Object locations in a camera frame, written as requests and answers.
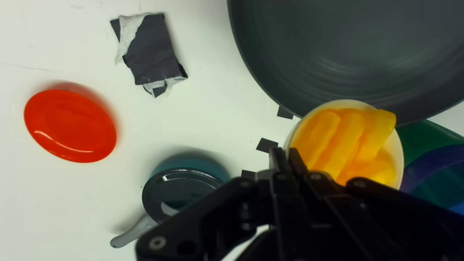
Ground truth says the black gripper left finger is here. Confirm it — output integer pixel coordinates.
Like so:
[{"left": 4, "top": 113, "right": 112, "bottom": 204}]
[{"left": 266, "top": 146, "right": 294, "bottom": 233}]

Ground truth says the green plastic cup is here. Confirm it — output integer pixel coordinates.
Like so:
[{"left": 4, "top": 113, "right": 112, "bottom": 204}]
[{"left": 395, "top": 119, "right": 464, "bottom": 194}]

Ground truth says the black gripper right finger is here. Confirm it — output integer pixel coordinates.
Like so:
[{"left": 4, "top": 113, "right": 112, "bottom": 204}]
[{"left": 286, "top": 146, "right": 339, "bottom": 194}]

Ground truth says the teal toy pan with lid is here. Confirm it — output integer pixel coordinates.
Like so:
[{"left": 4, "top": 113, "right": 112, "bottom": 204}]
[{"left": 108, "top": 152, "right": 231, "bottom": 249}]

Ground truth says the yellow toy pasta piece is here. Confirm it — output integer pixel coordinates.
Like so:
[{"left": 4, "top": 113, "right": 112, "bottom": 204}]
[
  {"left": 294, "top": 110, "right": 342, "bottom": 165},
  {"left": 356, "top": 109, "right": 397, "bottom": 161},
  {"left": 346, "top": 154, "right": 395, "bottom": 187},
  {"left": 327, "top": 113, "right": 368, "bottom": 175}
]

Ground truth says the small black tape piece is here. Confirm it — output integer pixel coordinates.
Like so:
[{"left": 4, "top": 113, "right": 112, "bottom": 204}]
[{"left": 275, "top": 104, "right": 295, "bottom": 120}]

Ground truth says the red round plastic lid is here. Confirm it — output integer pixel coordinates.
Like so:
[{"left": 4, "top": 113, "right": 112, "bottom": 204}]
[{"left": 23, "top": 83, "right": 118, "bottom": 164}]

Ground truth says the dark grey round plate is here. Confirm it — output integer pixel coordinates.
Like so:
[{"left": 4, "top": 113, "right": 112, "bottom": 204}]
[{"left": 226, "top": 0, "right": 464, "bottom": 128}]

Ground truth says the blue plastic cup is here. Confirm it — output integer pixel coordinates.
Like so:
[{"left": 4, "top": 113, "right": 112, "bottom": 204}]
[{"left": 402, "top": 143, "right": 464, "bottom": 216}]

